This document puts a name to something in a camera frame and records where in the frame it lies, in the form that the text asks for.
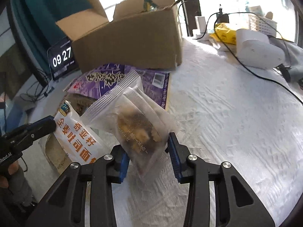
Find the person's left hand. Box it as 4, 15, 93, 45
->
0, 158, 20, 189

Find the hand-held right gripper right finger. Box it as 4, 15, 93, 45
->
167, 132, 273, 227

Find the clear pastry packet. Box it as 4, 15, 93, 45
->
80, 70, 181, 183

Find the white slotted basket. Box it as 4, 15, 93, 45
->
246, 12, 277, 33

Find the white textured tablecloth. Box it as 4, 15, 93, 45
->
21, 37, 303, 227

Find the white bread packet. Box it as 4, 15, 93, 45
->
45, 100, 111, 175

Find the black charger cable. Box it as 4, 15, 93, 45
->
177, 1, 303, 105

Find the black charger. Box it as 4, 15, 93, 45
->
216, 5, 230, 24

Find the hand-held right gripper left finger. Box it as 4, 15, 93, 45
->
24, 144, 130, 227

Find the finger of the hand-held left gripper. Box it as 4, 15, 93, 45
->
3, 115, 56, 140
9, 123, 57, 151

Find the white power adapter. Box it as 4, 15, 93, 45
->
194, 16, 206, 33

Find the white rounded device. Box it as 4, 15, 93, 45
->
237, 28, 286, 70

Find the brown cardboard box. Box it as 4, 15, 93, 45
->
55, 0, 184, 73

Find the person's left forearm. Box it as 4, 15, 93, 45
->
9, 168, 34, 207

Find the yellow plastic bag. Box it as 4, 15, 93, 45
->
209, 22, 238, 46

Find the purple snack packet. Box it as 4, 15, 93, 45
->
63, 63, 171, 111

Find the black tablet clock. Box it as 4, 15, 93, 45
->
47, 38, 80, 82

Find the teal curtain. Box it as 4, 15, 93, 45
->
12, 0, 93, 72

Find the grey pouch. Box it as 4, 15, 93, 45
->
269, 37, 303, 84

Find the white power strip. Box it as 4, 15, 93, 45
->
192, 30, 212, 41

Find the black plug cable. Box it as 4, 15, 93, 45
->
20, 68, 55, 105

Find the black window frame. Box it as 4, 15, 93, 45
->
176, 0, 202, 37

